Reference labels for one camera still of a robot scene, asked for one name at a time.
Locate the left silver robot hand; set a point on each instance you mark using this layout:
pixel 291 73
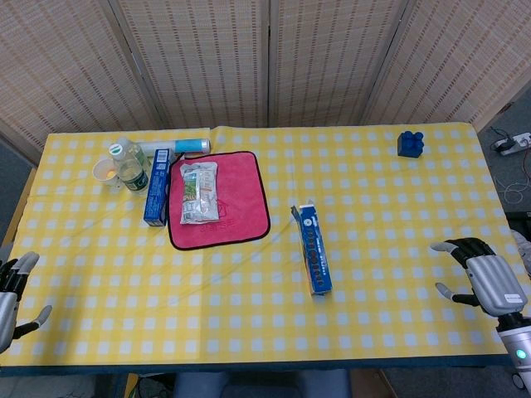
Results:
pixel 7 307

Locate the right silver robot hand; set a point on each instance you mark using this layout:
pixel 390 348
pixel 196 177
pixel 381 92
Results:
pixel 498 286

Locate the blue cookie box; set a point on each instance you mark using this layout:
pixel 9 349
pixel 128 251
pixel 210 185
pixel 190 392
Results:
pixel 317 253

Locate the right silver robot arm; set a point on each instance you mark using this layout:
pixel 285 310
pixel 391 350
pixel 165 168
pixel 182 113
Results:
pixel 516 342

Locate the blue slim box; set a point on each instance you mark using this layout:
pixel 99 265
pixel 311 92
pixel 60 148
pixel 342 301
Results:
pixel 157 190

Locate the white power strip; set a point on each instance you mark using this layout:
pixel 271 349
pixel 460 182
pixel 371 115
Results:
pixel 514 143

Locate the blue toy building brick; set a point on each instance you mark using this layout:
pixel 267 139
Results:
pixel 410 145

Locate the white paper cup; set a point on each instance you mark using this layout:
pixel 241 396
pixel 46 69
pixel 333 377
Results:
pixel 104 171

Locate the clear plastic water bottle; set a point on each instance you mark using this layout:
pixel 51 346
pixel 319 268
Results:
pixel 130 170

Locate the silver white snack bag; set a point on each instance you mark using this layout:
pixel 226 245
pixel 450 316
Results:
pixel 199 195

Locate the yellow white checked tablecloth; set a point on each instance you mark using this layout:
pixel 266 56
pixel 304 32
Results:
pixel 232 302

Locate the white and blue tube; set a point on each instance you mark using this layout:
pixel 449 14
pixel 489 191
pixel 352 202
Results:
pixel 182 146

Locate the pink cloth with black trim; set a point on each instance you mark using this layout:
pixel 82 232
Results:
pixel 240 195

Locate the woven folding screen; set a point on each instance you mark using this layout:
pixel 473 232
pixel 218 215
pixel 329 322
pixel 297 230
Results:
pixel 207 62

